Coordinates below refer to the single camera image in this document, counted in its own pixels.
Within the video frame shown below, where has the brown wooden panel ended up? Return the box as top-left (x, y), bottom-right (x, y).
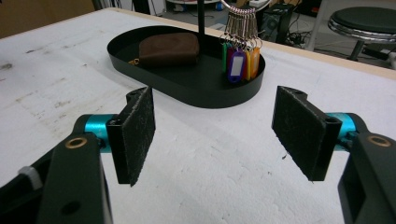
top-left (0, 0), bottom-right (96, 40)

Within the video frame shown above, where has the black oval tray with hanger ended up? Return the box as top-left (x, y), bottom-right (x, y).
top-left (106, 0), bottom-right (266, 109)

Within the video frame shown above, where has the white table leg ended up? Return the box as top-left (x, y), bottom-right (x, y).
top-left (305, 0), bottom-right (332, 51)

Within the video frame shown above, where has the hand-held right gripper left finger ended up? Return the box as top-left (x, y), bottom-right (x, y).
top-left (83, 86), bottom-right (157, 188)

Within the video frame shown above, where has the black computer tower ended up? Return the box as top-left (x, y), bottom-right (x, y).
top-left (261, 3), bottom-right (295, 44)

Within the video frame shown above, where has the brown zip pouch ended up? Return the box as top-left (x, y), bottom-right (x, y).
top-left (128, 32), bottom-right (201, 68)

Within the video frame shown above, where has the key ring with colourful tags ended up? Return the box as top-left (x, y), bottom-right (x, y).
top-left (219, 0), bottom-right (274, 84)

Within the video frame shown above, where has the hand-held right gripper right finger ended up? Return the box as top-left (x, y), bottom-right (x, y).
top-left (271, 85), bottom-right (358, 183)

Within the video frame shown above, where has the black round stool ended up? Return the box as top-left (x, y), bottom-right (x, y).
top-left (327, 7), bottom-right (396, 69)

